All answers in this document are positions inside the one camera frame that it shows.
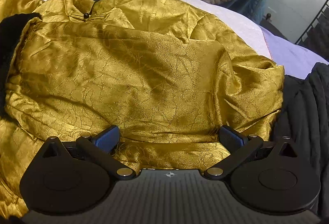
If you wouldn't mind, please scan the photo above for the gold satin jacket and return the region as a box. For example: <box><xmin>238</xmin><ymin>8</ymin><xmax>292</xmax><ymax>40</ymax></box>
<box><xmin>1</xmin><ymin>0</ymin><xmax>284</xmax><ymax>218</ymax></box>

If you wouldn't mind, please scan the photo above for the black quilted garment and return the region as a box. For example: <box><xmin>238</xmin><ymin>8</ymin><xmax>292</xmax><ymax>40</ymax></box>
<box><xmin>270</xmin><ymin>63</ymin><xmax>328</xmax><ymax>217</ymax></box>

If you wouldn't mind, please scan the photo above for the black metal rack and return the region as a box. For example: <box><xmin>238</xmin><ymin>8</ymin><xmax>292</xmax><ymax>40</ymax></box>
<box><xmin>295</xmin><ymin>0</ymin><xmax>329</xmax><ymax>61</ymax></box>

